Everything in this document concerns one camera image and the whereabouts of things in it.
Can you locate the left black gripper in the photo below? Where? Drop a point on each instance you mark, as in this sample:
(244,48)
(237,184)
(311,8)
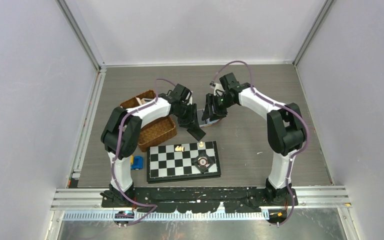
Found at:
(191,120)

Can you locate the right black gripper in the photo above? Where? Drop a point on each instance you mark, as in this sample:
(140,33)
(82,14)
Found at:
(218,113)

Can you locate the brown leather card holder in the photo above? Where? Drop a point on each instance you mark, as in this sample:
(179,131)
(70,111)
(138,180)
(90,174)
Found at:
(206,122)

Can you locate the white magnetic stripe card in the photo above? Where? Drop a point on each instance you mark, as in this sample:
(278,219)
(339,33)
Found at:
(142,101)

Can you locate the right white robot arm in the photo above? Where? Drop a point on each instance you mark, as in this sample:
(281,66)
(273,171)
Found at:
(287,132)

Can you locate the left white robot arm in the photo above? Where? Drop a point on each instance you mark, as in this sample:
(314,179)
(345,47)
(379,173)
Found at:
(122,132)

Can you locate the fallen cream chess piece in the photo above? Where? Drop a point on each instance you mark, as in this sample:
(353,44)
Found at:
(179,148)

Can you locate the black red round object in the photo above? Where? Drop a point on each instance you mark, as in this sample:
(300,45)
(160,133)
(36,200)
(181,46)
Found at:
(203,162)

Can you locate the black white chessboard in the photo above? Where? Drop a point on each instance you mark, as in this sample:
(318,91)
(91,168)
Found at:
(165,165)

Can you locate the brown woven basket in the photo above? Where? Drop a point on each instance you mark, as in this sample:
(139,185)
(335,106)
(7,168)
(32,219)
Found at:
(157,131)

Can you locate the blue yellow toy truck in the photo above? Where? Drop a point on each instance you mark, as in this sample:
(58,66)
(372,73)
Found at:
(136,163)

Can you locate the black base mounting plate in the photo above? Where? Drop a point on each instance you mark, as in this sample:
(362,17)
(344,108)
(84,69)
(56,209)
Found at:
(197,200)

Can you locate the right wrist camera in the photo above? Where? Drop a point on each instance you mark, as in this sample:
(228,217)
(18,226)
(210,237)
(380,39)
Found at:
(217,88)

